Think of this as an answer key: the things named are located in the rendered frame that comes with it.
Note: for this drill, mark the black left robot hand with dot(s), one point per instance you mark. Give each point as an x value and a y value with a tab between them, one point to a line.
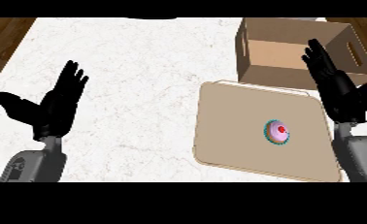
57	105

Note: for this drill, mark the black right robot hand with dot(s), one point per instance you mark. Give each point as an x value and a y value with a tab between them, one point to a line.
338	92

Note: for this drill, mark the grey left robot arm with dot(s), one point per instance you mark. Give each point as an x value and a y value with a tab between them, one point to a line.
38	163

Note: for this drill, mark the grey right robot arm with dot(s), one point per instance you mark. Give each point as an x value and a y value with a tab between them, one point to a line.
350	152

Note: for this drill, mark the brown cardboard box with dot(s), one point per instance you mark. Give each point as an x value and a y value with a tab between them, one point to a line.
296	51

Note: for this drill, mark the pink frosted cupcake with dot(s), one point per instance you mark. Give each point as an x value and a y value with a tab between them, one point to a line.
277	132

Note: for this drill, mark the beige square tray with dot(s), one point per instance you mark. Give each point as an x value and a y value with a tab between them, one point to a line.
265	131

